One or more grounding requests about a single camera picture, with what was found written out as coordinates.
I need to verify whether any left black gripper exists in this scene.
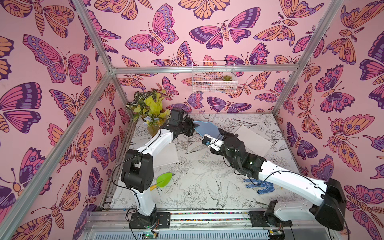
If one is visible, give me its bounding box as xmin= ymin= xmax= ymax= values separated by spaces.
xmin=177 ymin=117 xmax=199 ymax=138

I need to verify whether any white drawing tablet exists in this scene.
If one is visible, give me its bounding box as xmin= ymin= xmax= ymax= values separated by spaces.
xmin=153 ymin=143 xmax=179 ymax=168
xmin=235 ymin=126 xmax=272 ymax=157

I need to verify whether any blue-edged drawing tablet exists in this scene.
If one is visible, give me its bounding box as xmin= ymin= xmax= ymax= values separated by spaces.
xmin=194 ymin=121 xmax=220 ymax=139

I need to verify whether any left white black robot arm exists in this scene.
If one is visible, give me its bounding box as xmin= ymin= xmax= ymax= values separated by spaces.
xmin=121 ymin=108 xmax=195 ymax=217

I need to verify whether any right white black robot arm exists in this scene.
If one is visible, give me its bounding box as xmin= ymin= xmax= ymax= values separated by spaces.
xmin=202 ymin=131 xmax=347 ymax=231

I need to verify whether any potted plant glass vase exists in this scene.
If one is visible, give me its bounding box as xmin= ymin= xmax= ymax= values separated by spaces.
xmin=126 ymin=90 xmax=171 ymax=137

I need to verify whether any small succulent in basket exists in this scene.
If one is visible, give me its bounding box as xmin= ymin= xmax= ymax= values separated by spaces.
xmin=222 ymin=75 xmax=233 ymax=82

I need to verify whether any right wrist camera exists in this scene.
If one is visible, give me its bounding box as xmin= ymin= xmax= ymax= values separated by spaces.
xmin=202 ymin=135 xmax=224 ymax=152

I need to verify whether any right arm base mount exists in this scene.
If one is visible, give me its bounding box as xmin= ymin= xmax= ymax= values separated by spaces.
xmin=247 ymin=200 xmax=293 ymax=227

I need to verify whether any green trowel yellow handle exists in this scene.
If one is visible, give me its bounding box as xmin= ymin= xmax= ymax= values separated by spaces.
xmin=150 ymin=173 xmax=174 ymax=191

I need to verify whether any white wire wall basket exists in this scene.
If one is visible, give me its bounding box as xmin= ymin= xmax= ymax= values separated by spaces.
xmin=190 ymin=65 xmax=238 ymax=95

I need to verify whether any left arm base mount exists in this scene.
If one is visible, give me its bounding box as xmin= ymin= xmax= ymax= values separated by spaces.
xmin=129 ymin=208 xmax=171 ymax=229

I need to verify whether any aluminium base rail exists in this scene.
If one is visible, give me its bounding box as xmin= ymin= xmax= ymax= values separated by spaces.
xmin=80 ymin=209 xmax=343 ymax=240

